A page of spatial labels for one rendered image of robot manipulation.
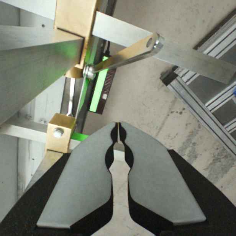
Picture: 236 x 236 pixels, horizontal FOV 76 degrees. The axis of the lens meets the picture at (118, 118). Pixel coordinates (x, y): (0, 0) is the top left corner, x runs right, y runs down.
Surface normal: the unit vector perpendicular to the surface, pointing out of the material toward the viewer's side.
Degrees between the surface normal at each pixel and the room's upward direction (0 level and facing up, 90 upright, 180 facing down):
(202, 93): 0
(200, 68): 0
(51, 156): 90
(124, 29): 0
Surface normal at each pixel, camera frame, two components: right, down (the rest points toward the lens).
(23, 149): 0.02, 0.49
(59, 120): 0.32, -0.83
